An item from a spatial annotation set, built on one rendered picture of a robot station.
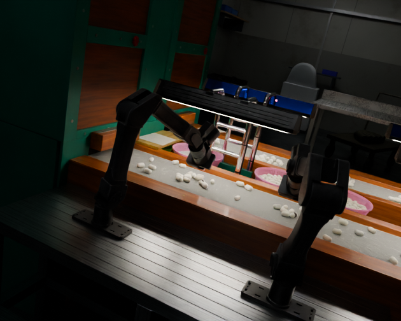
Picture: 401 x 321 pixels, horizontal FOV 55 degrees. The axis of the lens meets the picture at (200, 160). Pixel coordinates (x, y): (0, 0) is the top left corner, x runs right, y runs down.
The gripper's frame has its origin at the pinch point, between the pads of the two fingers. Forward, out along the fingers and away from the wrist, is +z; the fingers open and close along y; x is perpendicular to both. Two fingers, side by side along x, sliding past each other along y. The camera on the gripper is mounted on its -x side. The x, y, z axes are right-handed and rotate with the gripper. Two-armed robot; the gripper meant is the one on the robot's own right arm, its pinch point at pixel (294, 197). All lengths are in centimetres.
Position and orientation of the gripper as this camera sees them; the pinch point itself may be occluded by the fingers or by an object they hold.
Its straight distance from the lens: 136.8
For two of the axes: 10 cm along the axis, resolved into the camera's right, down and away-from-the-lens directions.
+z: 1.6, 4.4, 8.8
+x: -3.9, 8.5, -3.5
